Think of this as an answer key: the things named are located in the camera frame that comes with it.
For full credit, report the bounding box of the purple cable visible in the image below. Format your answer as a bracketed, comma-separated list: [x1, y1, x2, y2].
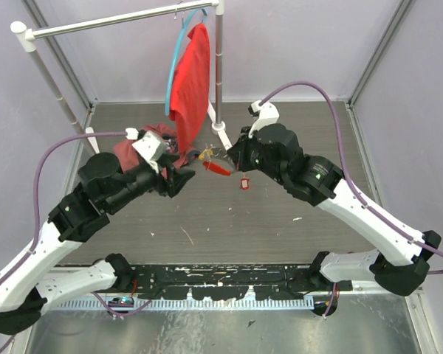
[0, 131, 128, 354]
[260, 80, 443, 277]

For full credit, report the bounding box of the white clothes rack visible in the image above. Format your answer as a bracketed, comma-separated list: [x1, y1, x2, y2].
[10, 0, 240, 169]

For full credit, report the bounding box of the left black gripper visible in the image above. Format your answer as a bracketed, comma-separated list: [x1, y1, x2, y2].
[108, 151, 198, 213]

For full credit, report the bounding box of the red handled keyring with keys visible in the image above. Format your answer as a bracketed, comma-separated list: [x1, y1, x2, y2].
[199, 146, 240, 176]

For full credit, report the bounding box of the bright red shirt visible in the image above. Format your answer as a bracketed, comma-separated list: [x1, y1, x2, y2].
[169, 24, 210, 153]

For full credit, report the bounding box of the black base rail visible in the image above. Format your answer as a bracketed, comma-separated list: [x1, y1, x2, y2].
[134, 264, 333, 301]

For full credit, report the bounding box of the grey cable duct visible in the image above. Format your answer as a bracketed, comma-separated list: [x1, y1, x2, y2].
[55, 294, 314, 311]

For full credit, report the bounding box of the small electronics board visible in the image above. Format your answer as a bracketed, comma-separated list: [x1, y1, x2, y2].
[107, 296, 134, 308]

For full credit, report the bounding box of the blue clothes hanger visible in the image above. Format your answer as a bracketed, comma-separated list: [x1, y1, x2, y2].
[164, 8, 207, 117]

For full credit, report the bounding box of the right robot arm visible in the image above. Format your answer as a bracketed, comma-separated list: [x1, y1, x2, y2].
[227, 123, 442, 296]

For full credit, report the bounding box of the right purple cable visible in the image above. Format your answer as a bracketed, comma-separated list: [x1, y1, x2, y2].
[260, 80, 443, 277]

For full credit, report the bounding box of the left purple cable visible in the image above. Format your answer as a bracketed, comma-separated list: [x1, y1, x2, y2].
[0, 131, 128, 354]

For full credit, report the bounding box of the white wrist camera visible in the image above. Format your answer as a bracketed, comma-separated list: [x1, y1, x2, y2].
[239, 100, 280, 140]
[125, 128, 167, 174]

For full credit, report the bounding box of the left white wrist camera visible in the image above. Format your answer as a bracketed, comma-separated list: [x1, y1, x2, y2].
[125, 128, 167, 174]

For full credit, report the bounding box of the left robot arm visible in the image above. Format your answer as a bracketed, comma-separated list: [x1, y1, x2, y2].
[0, 153, 195, 336]

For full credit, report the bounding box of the dark red printed shirt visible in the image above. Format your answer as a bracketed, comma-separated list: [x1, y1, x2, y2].
[114, 123, 200, 172]

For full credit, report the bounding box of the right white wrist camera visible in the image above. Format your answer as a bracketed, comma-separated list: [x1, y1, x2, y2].
[239, 100, 280, 140]

